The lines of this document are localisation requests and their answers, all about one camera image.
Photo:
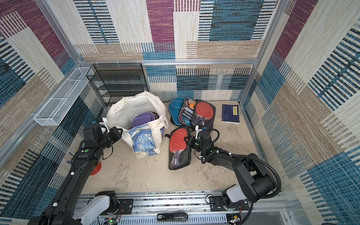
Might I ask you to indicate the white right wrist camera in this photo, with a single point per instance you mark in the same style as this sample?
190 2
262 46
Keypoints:
198 129

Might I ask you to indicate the clear ping pong set case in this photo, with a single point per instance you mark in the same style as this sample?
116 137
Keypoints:
186 112

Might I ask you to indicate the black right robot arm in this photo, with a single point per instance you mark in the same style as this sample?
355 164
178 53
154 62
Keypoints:
256 178

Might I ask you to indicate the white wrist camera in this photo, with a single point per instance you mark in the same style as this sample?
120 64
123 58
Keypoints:
103 123
198 129

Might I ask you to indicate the red paddle mesh case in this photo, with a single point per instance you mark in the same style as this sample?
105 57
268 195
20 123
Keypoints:
203 115

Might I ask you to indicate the blue ping pong paddle case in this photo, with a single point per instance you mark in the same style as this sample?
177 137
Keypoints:
175 106

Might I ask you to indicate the dark blue notebook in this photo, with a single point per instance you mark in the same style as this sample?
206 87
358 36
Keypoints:
230 114

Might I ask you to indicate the white mesh wall basket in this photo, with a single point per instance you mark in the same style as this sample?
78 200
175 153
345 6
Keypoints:
56 108

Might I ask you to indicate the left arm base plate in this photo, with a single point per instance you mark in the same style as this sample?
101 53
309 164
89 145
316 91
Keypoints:
122 207

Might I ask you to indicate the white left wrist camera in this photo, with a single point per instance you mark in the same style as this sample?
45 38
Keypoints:
103 123

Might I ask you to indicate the black device on rail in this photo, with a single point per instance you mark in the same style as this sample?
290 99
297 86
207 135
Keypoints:
172 217

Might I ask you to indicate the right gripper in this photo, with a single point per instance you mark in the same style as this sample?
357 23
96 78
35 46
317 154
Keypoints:
194 141

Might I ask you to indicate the purple paddle case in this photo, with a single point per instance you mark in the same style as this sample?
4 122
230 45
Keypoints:
142 119

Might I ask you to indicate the black wire shelf rack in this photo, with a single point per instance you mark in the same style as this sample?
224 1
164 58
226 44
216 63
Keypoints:
113 81

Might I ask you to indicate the canvas tote bag starry print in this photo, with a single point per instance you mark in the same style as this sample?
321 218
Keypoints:
145 140

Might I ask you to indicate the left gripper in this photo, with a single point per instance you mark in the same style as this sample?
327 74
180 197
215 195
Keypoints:
117 135

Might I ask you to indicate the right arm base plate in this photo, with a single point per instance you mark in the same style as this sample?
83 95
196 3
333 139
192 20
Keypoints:
217 205

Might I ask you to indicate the red pencil cup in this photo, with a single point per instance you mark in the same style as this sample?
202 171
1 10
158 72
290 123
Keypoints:
72 154

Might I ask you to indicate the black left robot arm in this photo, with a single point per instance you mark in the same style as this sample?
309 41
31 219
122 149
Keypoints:
61 209

